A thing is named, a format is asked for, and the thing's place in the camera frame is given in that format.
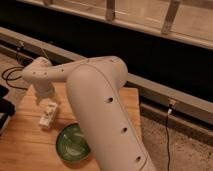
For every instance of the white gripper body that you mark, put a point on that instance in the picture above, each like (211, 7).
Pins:
(44, 91)

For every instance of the small white bottle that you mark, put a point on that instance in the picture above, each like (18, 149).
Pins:
(49, 115)

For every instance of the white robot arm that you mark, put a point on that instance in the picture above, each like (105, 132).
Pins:
(92, 87)

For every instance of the green ceramic bowl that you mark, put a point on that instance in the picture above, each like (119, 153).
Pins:
(71, 145)

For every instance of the black object at left edge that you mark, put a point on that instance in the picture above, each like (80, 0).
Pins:
(7, 109)

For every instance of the wooden rail frame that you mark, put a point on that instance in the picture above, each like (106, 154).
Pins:
(187, 21)

